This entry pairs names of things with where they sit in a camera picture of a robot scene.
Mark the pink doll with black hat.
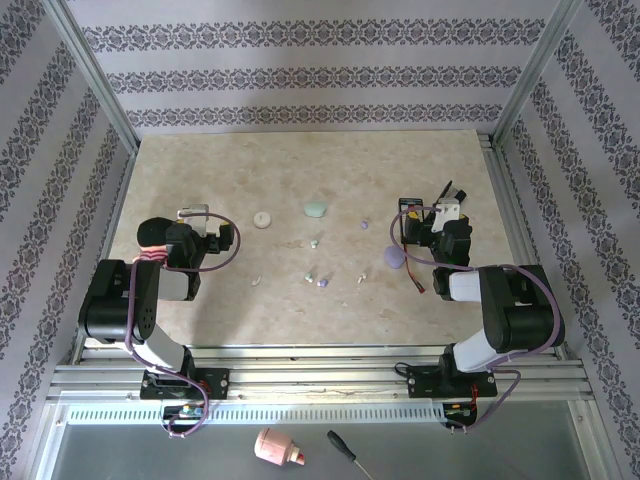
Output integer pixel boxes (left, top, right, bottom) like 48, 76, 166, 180
133, 216, 174, 265

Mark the black hair clip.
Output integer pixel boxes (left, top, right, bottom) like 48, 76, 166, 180
436, 179, 469, 205

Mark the small circuit board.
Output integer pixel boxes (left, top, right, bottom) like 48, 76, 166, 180
162, 403, 209, 421
444, 401, 477, 421

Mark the pink plastic bottle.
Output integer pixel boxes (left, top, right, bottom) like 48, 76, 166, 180
253, 427, 307, 469

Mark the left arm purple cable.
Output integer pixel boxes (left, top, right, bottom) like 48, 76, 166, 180
123, 212, 242, 441

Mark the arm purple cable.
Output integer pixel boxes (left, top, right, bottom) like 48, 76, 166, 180
389, 207, 566, 436
123, 212, 242, 441

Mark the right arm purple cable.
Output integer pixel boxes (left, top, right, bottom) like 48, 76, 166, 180
389, 207, 566, 436

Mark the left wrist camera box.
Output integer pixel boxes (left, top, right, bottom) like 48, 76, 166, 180
176, 203, 211, 237

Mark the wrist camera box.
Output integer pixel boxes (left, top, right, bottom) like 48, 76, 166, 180
176, 203, 211, 237
431, 197, 464, 234

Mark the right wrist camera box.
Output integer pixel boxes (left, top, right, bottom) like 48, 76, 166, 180
431, 197, 464, 234

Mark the red black wire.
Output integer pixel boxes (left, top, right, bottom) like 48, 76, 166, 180
402, 243, 427, 294

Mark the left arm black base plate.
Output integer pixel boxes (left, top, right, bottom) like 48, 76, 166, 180
139, 367, 231, 401

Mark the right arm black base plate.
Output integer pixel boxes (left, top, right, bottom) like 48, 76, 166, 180
407, 364, 499, 400

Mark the aluminium mounting rail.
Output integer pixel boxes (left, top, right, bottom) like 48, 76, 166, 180
47, 343, 596, 405

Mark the aluminium frame post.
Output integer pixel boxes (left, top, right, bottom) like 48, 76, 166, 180
42, 0, 141, 154
492, 0, 586, 146

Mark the white slotted cable duct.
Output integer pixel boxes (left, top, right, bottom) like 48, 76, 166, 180
64, 403, 446, 426

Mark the black handled screwdriver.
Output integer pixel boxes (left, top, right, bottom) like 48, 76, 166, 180
326, 429, 374, 480

